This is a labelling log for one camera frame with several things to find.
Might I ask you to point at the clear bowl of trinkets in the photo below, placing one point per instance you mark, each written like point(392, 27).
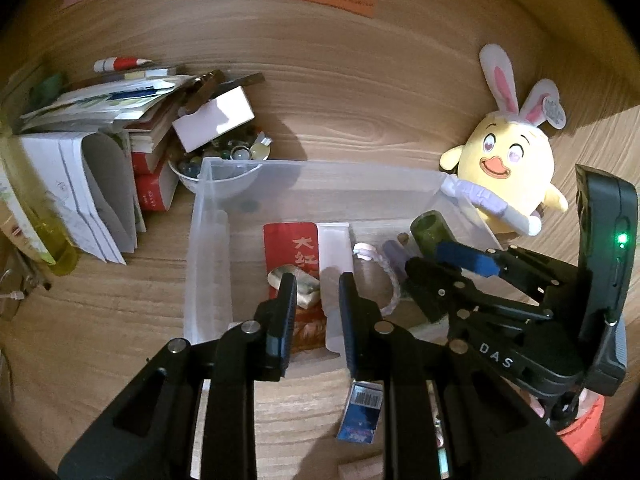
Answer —
point(232, 162)

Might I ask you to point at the clear plastic storage bin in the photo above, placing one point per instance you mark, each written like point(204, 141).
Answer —
point(252, 217)

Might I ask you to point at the red white marker pen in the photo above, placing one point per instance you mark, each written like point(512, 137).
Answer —
point(119, 64)

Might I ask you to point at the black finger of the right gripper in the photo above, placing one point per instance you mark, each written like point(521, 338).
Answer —
point(440, 289)

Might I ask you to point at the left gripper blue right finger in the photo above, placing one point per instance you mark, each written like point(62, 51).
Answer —
point(428, 389)

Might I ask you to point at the red tea packet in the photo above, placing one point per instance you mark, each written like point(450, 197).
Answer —
point(293, 248)

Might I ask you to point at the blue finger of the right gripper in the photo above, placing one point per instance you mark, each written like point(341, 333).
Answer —
point(467, 258)

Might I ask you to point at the yellow chick plush toy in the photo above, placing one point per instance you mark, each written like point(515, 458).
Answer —
point(506, 166)

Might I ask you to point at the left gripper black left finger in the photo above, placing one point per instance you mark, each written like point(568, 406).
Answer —
point(148, 430)

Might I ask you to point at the gold foil sachet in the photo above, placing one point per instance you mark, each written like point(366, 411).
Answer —
point(308, 287)

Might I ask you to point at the small white cardboard box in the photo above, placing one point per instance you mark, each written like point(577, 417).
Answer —
point(215, 118)

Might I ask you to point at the folded white papers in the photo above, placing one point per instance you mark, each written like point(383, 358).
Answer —
point(88, 180)

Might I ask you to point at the stack of books and papers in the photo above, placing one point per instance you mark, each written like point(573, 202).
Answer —
point(90, 129)

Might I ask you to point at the blue white small box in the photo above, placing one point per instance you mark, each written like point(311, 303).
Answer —
point(362, 413)

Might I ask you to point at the wire frame glasses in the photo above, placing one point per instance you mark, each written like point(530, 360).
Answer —
point(16, 285)

